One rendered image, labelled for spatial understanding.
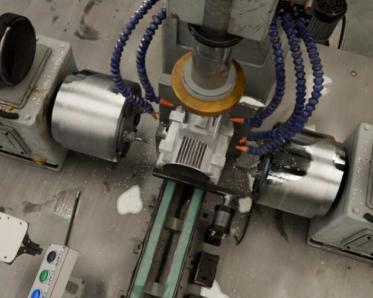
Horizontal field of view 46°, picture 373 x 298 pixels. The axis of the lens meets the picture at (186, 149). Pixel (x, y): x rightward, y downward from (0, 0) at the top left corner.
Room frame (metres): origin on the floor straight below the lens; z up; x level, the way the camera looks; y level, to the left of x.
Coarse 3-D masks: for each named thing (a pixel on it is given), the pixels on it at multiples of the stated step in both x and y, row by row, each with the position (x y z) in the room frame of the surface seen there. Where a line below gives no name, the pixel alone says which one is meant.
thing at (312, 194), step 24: (288, 144) 0.50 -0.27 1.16; (312, 144) 0.51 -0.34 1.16; (336, 144) 0.54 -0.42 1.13; (240, 168) 0.46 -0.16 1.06; (264, 168) 0.45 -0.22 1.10; (288, 168) 0.44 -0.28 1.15; (312, 168) 0.44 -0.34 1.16; (336, 168) 0.46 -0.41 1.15; (264, 192) 0.38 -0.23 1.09; (288, 192) 0.39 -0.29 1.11; (312, 192) 0.39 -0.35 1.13; (336, 192) 0.39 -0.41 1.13; (312, 216) 0.35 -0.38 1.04
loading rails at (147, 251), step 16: (160, 192) 0.40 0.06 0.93; (160, 208) 0.35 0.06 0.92; (192, 208) 0.36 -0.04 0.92; (160, 224) 0.30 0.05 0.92; (176, 224) 0.33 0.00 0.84; (192, 224) 0.31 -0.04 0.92; (144, 240) 0.25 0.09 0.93; (160, 240) 0.28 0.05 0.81; (192, 240) 0.26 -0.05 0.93; (144, 256) 0.20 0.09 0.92; (176, 256) 0.21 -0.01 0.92; (144, 272) 0.16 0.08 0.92; (176, 272) 0.17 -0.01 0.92; (128, 288) 0.11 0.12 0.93; (144, 288) 0.12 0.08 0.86; (160, 288) 0.13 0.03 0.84; (176, 288) 0.12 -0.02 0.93
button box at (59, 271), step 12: (48, 252) 0.16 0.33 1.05; (60, 252) 0.16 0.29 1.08; (72, 252) 0.17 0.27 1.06; (48, 264) 0.13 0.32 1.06; (60, 264) 0.13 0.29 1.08; (72, 264) 0.14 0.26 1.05; (48, 276) 0.10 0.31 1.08; (60, 276) 0.11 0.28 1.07; (36, 288) 0.07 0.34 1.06; (48, 288) 0.07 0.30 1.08; (60, 288) 0.08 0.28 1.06
